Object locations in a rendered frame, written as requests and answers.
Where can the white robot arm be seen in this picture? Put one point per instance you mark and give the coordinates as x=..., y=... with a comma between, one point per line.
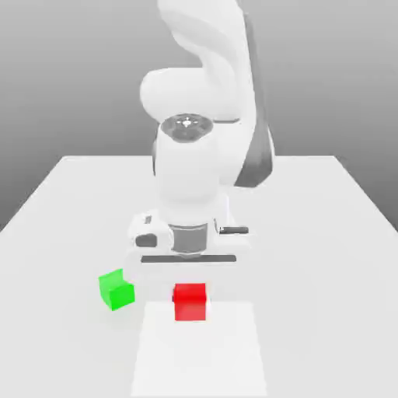
x=186, y=174

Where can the small green cube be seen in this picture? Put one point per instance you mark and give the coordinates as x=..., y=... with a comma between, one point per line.
x=117, y=293

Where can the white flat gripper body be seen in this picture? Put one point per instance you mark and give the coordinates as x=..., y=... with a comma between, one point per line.
x=186, y=270

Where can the small red cube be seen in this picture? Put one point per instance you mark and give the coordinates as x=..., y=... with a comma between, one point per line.
x=189, y=303

